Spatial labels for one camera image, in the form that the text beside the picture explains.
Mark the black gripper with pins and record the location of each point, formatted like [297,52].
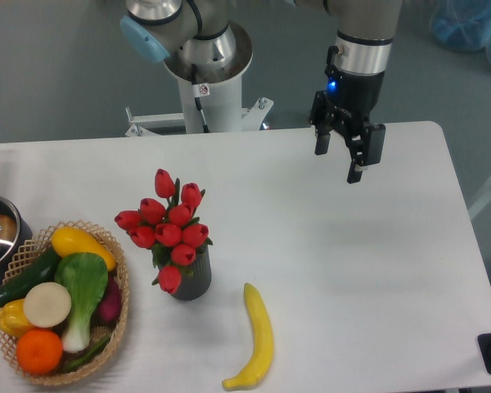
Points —
[344,106]

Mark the red tulip bouquet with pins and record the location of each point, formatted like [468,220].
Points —
[168,225]

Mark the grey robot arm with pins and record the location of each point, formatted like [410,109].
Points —
[157,29]

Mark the dark grey ribbed vase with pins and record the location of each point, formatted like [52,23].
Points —
[187,282]

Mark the blue plastic bag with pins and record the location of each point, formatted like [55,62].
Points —
[463,26]

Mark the yellow banana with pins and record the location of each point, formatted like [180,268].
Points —
[257,367]

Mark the purple sweet potato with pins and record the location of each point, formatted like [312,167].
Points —
[110,306]

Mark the green bok choy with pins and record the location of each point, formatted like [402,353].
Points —
[85,276]

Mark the yellow squash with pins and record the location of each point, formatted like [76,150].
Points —
[69,240]

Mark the green cucumber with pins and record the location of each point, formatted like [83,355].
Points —
[42,270]

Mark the woven wicker basket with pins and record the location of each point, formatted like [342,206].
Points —
[107,325]

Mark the white round radish slice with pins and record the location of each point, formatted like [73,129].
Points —
[47,305]

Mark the green chili pepper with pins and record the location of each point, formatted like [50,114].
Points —
[87,357]

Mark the orange fruit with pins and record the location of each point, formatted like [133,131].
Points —
[39,351]

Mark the yellow bell pepper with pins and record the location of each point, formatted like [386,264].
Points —
[13,320]

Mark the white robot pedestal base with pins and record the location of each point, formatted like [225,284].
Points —
[209,76]

